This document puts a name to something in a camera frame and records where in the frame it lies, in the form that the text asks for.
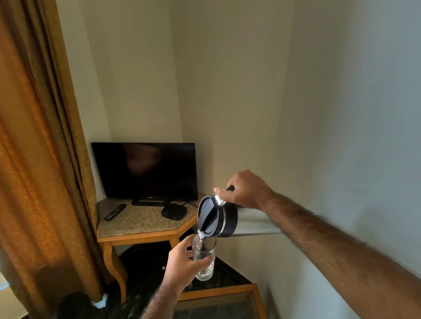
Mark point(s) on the person's left forearm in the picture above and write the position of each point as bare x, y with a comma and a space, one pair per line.
155, 310

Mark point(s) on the person's right forearm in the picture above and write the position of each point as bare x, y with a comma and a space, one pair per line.
346, 256

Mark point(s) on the clear drinking glass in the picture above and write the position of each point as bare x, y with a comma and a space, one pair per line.
204, 260

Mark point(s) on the person's right hand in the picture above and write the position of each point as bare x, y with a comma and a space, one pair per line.
249, 190

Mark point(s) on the person's left hand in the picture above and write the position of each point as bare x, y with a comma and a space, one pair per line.
179, 268

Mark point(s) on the person's left thumb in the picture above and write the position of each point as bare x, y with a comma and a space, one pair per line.
188, 244

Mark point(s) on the black remote control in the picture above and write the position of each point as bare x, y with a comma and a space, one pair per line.
115, 212

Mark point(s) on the person's right thumb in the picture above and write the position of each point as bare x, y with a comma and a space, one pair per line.
223, 195

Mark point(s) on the black flat screen television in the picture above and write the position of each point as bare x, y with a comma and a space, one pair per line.
146, 172

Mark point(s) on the wooden granite-top corner table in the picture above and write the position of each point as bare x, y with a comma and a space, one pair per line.
144, 235

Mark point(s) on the black lidded water jug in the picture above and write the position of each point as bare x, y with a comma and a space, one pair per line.
217, 217

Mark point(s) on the black set-top box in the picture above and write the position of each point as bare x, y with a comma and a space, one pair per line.
173, 211

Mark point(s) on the wooden glass-top table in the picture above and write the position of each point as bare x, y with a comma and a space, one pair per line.
218, 308

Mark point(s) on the orange curtain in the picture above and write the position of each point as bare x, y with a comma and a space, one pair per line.
31, 163

